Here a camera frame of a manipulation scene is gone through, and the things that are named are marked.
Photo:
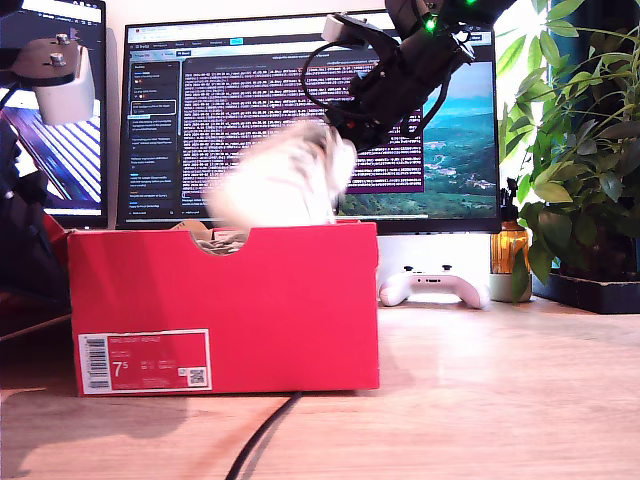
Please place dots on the amber pump bottle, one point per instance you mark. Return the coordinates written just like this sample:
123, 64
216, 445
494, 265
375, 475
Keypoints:
507, 250

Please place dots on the white game controller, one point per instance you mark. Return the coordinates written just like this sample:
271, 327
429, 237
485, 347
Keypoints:
425, 287

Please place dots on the black plant tray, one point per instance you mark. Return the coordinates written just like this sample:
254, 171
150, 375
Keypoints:
590, 295

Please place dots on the green leafy houseplant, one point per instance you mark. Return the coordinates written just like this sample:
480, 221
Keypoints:
575, 165

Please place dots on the pale green plant pot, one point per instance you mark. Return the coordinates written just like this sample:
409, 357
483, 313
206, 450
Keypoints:
500, 289

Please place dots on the large black computer monitor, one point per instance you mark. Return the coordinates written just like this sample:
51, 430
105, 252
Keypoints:
250, 125

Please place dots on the small black computer monitor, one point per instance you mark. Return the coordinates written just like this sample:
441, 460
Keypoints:
75, 165

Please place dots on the red cardboard shoebox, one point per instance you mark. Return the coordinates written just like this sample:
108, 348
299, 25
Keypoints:
250, 310

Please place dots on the brown cardboard insert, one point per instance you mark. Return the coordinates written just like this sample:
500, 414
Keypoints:
192, 227

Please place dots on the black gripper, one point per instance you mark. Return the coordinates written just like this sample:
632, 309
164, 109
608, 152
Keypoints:
395, 95

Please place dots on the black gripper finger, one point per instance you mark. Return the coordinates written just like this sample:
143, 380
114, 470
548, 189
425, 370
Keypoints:
27, 250

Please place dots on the red shoebox lid white logo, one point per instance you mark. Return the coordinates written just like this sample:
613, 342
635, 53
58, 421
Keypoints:
54, 227

